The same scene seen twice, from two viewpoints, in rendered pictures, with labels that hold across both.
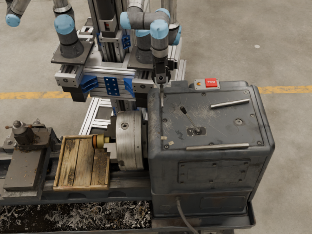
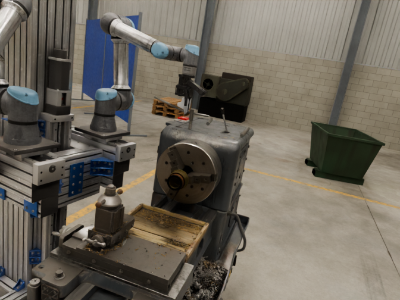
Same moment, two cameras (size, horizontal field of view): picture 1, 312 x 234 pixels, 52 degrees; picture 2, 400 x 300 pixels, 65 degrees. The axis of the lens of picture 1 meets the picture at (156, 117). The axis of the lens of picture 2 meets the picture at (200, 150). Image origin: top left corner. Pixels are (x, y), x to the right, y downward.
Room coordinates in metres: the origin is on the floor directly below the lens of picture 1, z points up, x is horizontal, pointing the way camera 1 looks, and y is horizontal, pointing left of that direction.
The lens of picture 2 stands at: (0.61, 1.63, 1.61)
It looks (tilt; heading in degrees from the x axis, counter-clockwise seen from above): 15 degrees down; 283
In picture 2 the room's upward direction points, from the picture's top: 9 degrees clockwise
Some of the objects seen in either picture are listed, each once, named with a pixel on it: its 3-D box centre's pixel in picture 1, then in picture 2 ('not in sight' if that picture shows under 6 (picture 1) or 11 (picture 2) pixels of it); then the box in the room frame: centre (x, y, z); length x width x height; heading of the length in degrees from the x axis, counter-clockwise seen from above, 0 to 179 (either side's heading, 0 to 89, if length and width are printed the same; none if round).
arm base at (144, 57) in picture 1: (146, 49); (103, 121); (1.58, 0.03, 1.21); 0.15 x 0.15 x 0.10
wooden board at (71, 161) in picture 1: (84, 161); (161, 229); (1.01, 0.43, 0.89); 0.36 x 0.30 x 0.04; 178
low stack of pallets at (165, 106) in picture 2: not in sight; (172, 107); (3.85, -7.53, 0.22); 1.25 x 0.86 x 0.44; 89
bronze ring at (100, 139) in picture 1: (101, 141); (178, 180); (1.00, 0.30, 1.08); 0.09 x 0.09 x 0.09; 88
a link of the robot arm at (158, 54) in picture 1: (159, 49); (188, 71); (1.14, -0.04, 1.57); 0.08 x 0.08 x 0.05
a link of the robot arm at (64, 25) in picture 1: (65, 28); (21, 103); (1.69, 0.51, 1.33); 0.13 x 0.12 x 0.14; 10
